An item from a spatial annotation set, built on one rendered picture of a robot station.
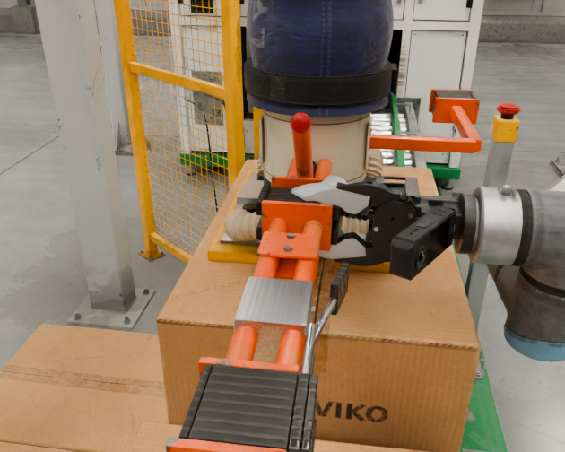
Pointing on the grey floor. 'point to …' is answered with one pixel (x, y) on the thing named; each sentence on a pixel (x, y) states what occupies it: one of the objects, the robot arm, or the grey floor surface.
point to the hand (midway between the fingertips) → (299, 221)
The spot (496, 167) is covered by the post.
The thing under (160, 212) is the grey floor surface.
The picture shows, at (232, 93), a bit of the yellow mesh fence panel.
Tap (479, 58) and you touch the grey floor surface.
